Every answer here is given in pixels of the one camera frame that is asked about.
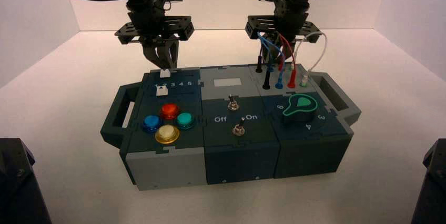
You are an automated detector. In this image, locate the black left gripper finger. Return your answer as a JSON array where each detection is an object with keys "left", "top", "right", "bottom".
[
  {"left": 141, "top": 39, "right": 165, "bottom": 70},
  {"left": 163, "top": 37, "right": 180, "bottom": 70}
]

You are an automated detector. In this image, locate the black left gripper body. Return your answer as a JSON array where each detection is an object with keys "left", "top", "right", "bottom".
[{"left": 115, "top": 9, "right": 195, "bottom": 45}]

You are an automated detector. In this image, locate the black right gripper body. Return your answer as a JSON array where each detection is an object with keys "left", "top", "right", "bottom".
[{"left": 244, "top": 4, "right": 321, "bottom": 44}]

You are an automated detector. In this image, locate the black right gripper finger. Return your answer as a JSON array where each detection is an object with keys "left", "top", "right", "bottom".
[
  {"left": 282, "top": 37, "right": 298, "bottom": 60},
  {"left": 262, "top": 34, "right": 279, "bottom": 64}
]

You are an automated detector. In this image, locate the grey and teal task box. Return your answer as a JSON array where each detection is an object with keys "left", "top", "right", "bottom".
[{"left": 100, "top": 63, "right": 362, "bottom": 191}]

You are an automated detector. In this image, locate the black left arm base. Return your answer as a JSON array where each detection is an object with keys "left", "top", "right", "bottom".
[{"left": 0, "top": 137, "right": 52, "bottom": 224}]

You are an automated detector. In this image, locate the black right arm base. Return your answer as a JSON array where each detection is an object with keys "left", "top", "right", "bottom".
[{"left": 411, "top": 138, "right": 446, "bottom": 224}]

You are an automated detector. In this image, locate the grey rectangular display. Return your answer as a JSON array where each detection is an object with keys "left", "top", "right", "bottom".
[{"left": 213, "top": 78, "right": 242, "bottom": 88}]

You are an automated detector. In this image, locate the red round push button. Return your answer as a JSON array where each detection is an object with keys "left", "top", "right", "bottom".
[{"left": 160, "top": 103, "right": 180, "bottom": 120}]

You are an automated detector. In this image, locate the green-topped rotary knob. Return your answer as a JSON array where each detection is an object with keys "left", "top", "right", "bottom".
[{"left": 281, "top": 94, "right": 318, "bottom": 124}]

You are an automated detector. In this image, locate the green round push button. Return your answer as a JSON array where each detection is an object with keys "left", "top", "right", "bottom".
[{"left": 175, "top": 112, "right": 196, "bottom": 130}]

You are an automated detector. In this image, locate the blue round push button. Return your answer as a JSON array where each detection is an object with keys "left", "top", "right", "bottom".
[{"left": 142, "top": 115, "right": 162, "bottom": 134}]

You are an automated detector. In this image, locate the yellow round push button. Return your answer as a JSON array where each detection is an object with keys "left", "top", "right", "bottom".
[{"left": 155, "top": 125, "right": 181, "bottom": 145}]

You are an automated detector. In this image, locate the black jumper cable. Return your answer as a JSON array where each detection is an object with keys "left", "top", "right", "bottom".
[{"left": 255, "top": 48, "right": 272, "bottom": 90}]

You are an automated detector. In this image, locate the blue jumper cable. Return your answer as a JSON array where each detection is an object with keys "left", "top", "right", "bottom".
[{"left": 257, "top": 32, "right": 286, "bottom": 90}]

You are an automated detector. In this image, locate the red jumper cable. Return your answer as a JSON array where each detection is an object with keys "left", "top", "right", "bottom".
[{"left": 277, "top": 33, "right": 297, "bottom": 89}]

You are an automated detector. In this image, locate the white jumper cable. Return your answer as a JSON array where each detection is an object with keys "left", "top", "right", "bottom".
[{"left": 292, "top": 31, "right": 328, "bottom": 89}]

